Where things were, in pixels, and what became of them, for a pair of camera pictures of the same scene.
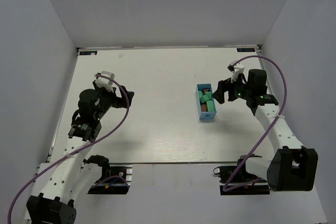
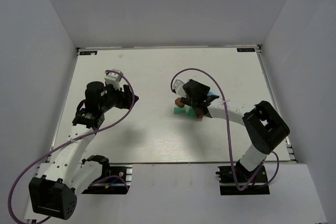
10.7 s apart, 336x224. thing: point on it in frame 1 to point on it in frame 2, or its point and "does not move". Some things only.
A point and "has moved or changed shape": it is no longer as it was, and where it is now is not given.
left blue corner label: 88,53 does not move
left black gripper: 119,98 does not move
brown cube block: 203,107 has moved or changed shape
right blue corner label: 245,50 does not move
